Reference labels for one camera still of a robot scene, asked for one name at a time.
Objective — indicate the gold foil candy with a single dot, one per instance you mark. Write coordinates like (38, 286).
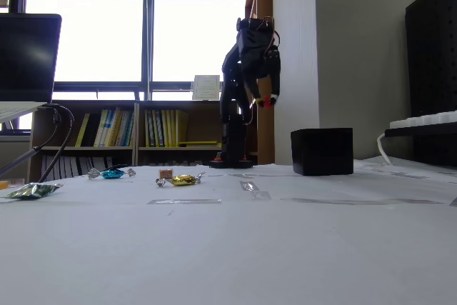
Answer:
(182, 180)

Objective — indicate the black robot base orange clamps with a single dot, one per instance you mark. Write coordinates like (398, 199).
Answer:
(232, 164)

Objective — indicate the black pegboard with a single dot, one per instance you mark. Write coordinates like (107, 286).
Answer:
(433, 51)

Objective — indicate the small brown caramel candy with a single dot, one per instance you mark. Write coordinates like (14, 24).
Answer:
(166, 173)

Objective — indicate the blue foil candy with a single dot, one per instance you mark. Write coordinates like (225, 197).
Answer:
(111, 174)

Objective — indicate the red pawn piece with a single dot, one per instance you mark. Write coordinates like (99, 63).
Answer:
(266, 102)

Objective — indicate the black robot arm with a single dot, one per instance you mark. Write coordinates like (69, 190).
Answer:
(233, 105)

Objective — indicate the low wooden bookshelf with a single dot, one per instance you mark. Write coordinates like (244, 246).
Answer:
(200, 123)

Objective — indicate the black box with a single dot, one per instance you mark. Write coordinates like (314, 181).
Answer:
(321, 153)

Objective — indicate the clear tape strip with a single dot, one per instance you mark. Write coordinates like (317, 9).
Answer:
(357, 201)
(260, 196)
(184, 201)
(248, 186)

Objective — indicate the black window frame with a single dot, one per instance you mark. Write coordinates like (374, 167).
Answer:
(147, 44)

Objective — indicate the white framed sign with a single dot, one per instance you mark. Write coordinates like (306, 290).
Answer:
(206, 87)

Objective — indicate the thin yellow book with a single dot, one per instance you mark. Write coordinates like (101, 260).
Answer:
(83, 130)

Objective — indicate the silver green snack packet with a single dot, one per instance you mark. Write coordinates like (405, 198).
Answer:
(34, 190)

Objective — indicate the white paper table cover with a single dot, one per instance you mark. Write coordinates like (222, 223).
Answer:
(228, 248)

